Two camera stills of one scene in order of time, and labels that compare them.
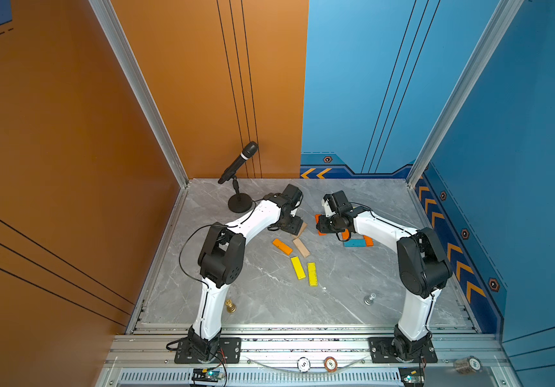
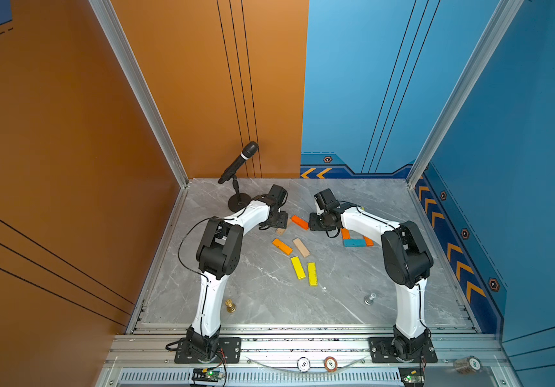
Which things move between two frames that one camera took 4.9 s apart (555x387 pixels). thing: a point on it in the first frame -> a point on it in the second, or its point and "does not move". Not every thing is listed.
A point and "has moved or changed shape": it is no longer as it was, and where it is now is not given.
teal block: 355,243 does not move
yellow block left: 298,268 does not move
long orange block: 316,219 has moved or changed shape
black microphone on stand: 239,203 does not move
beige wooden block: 303,227 has moved or changed shape
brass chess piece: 231,308 does not move
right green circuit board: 412,375 does not move
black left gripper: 295,227 -> 283,218
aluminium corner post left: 110,21 does not move
